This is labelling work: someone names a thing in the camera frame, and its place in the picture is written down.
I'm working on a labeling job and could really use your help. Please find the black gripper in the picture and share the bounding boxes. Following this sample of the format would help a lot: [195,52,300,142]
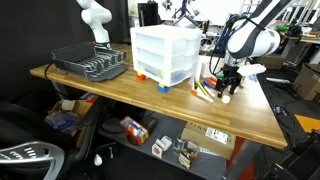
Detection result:
[217,64,241,98]

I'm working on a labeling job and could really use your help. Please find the white bottle lid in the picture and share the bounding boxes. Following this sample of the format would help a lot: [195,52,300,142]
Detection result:
[222,95,231,104]

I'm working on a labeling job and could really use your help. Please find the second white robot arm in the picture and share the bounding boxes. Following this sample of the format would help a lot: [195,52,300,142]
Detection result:
[76,0,112,49]

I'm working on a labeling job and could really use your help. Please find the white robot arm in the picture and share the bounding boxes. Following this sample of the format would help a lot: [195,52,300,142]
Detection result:
[216,0,297,97]

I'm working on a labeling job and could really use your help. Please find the green marker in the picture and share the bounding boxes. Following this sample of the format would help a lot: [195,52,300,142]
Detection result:
[215,74,224,79]

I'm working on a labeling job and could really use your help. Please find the pink marker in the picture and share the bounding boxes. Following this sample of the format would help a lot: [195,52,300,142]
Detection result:
[210,77,217,82]

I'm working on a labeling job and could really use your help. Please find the blue marker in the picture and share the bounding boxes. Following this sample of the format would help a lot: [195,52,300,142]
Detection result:
[202,81,216,89]

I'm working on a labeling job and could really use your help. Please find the white square holder cup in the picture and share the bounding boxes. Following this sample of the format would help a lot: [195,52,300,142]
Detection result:
[201,62,212,78]

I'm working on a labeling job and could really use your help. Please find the yellow marker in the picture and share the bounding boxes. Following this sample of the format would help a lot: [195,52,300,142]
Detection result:
[196,81,208,95]

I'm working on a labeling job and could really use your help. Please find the white marker orange cap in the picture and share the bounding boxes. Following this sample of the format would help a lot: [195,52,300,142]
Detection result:
[190,89,214,103]

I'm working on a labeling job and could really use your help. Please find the cardboard box under table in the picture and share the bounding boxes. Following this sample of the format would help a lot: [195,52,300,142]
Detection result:
[182,122,235,159]

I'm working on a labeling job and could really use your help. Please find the blue yellow lego block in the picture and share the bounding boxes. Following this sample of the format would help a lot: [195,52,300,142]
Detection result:
[157,84,169,93]

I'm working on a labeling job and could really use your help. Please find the white three-drawer organizer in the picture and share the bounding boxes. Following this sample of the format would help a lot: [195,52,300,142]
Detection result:
[130,25,202,87]

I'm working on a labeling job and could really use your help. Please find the cardboard box at right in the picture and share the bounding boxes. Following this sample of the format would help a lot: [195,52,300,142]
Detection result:
[293,63,320,102]

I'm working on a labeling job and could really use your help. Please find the red lego block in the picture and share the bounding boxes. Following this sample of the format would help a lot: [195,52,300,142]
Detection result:
[136,72,146,81]

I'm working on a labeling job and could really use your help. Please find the red toy box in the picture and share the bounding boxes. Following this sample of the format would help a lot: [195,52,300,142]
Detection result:
[120,116,149,145]

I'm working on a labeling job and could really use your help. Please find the grey dish rack bin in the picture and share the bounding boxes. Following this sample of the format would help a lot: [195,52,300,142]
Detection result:
[51,42,126,82]

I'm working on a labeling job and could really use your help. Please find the open cardboard box of items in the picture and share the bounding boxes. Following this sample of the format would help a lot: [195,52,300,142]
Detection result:
[45,100,92,147]

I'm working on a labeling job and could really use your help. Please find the black office chair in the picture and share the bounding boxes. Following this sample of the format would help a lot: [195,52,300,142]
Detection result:
[0,98,103,180]

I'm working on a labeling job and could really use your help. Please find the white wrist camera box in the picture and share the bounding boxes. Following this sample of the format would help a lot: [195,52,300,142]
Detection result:
[237,64,266,76]

